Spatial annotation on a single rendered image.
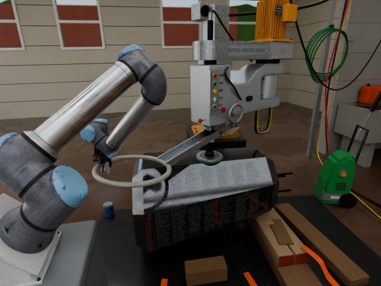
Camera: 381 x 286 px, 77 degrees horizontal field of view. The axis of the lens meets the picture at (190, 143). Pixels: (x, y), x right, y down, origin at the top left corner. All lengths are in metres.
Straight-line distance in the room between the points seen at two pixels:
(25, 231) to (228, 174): 1.33
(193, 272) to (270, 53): 1.74
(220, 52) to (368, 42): 3.23
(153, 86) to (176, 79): 6.87
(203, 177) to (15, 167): 1.23
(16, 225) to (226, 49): 1.46
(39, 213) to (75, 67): 7.22
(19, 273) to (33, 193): 0.26
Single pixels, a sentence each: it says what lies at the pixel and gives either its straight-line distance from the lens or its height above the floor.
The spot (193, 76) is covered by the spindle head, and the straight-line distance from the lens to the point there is 1.77.
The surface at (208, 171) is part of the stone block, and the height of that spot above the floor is 0.75.
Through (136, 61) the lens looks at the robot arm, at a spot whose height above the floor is 1.56.
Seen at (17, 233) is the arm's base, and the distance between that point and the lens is 1.03.
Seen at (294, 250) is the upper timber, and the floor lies 0.21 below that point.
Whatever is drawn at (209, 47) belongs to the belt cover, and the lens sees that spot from 1.66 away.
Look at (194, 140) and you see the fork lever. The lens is 1.84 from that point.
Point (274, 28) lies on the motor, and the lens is 2.17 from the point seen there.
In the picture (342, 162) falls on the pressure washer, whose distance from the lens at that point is 2.95.
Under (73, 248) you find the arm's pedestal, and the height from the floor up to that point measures 0.85.
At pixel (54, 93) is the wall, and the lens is 8.27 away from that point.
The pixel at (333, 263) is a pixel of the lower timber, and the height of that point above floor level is 0.09.
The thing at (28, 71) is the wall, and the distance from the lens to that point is 8.41.
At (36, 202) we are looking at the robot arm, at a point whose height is 1.12.
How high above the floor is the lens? 1.56
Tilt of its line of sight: 19 degrees down
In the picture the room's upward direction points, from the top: 1 degrees counter-clockwise
